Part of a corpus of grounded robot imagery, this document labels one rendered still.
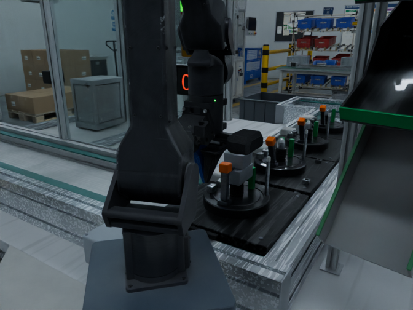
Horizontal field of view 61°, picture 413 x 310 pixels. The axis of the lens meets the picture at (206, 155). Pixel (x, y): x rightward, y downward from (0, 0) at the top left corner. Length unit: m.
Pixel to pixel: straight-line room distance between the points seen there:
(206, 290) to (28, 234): 0.64
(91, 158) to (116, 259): 0.76
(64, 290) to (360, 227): 0.53
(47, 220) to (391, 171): 0.74
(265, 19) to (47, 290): 11.67
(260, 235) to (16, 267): 0.50
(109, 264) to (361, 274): 0.52
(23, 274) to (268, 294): 0.49
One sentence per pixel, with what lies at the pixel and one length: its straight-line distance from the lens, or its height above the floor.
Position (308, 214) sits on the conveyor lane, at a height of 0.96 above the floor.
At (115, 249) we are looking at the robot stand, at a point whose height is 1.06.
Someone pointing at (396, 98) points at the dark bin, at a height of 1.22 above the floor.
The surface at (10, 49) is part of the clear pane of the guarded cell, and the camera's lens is 1.88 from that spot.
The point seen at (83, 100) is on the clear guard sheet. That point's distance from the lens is 1.22.
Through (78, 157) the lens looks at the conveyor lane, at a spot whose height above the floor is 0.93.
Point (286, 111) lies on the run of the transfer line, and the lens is 1.91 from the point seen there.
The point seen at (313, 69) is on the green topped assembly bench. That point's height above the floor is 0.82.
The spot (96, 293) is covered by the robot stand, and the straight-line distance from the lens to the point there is 0.39.
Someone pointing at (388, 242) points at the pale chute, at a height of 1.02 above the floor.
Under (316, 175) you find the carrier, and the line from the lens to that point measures 0.93.
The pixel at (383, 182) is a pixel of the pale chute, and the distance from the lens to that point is 0.64.
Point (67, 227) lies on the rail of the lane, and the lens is 0.86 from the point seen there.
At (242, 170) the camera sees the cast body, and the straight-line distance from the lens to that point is 0.70.
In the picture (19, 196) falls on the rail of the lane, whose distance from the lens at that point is 0.99.
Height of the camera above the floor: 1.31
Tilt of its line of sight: 19 degrees down
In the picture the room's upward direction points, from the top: straight up
